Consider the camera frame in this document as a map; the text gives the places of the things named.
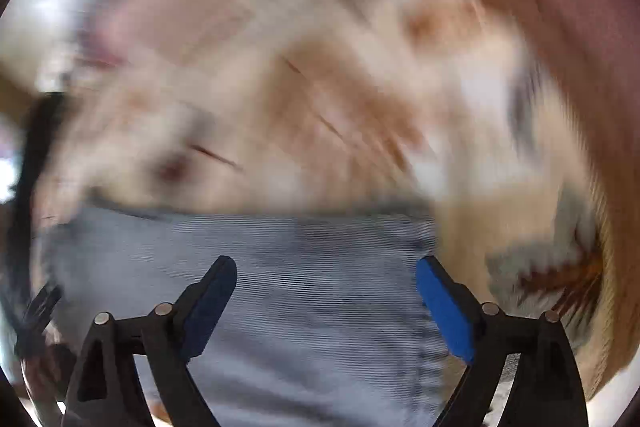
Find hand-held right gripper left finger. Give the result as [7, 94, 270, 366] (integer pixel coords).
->
[60, 255, 238, 427]

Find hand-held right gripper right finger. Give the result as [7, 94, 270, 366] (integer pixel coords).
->
[415, 255, 591, 427]

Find blue-grey denim pants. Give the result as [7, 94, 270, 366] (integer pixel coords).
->
[40, 202, 451, 427]

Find black cloth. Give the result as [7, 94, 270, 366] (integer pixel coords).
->
[10, 92, 66, 358]

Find printed leaf pattern blanket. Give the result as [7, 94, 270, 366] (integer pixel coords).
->
[30, 0, 616, 398]

